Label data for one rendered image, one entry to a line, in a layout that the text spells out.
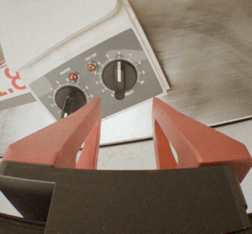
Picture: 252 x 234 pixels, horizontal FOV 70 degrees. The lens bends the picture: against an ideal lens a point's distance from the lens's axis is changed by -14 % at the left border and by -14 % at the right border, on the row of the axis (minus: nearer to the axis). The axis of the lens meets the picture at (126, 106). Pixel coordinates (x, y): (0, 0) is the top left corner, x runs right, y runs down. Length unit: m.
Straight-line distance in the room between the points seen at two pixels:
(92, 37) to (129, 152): 0.14
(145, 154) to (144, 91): 0.09
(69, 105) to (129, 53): 0.07
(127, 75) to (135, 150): 0.10
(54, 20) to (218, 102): 0.19
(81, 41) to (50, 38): 0.03
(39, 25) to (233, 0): 0.21
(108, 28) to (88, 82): 0.06
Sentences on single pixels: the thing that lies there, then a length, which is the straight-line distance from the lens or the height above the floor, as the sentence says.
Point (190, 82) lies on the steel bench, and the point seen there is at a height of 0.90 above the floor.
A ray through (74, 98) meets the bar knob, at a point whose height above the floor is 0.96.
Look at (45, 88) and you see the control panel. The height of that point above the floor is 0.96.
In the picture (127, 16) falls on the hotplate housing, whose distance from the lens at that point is 0.18.
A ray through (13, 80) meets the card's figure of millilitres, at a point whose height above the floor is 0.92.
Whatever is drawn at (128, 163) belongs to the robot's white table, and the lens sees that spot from 0.26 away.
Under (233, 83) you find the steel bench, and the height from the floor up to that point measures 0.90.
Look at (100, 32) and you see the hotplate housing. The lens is 0.18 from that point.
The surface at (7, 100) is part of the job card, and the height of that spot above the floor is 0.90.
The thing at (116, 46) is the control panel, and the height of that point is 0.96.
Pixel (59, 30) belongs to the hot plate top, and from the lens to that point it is 0.18.
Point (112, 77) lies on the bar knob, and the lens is 0.19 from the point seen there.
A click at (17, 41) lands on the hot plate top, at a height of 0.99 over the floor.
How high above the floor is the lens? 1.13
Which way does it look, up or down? 76 degrees down
